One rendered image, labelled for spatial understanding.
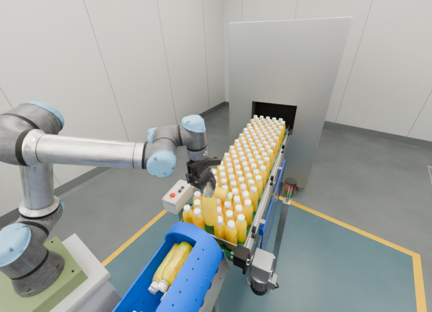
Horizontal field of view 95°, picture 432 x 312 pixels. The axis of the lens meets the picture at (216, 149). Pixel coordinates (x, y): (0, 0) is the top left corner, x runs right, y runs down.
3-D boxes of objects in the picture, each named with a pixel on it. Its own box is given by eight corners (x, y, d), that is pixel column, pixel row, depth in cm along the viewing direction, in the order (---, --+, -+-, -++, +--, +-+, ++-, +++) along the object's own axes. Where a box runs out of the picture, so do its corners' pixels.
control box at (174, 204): (164, 210, 127) (161, 198, 122) (181, 190, 142) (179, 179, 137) (177, 215, 124) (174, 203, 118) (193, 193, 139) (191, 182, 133)
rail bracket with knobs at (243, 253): (229, 264, 107) (229, 253, 101) (234, 252, 112) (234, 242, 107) (247, 272, 103) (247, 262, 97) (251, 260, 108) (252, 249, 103)
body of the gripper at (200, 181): (187, 184, 79) (181, 160, 73) (200, 173, 85) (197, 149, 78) (202, 192, 75) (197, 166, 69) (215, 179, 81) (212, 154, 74)
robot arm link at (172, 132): (142, 139, 59) (179, 134, 60) (148, 124, 69) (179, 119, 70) (149, 161, 64) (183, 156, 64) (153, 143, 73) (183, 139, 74)
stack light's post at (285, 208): (265, 290, 174) (282, 202, 115) (266, 285, 177) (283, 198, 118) (269, 292, 173) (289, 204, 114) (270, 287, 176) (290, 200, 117)
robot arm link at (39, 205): (9, 243, 74) (-18, 108, 49) (35, 211, 86) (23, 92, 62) (47, 246, 77) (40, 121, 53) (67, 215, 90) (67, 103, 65)
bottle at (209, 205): (212, 229, 91) (208, 201, 82) (201, 222, 95) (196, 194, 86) (221, 219, 96) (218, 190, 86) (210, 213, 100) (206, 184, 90)
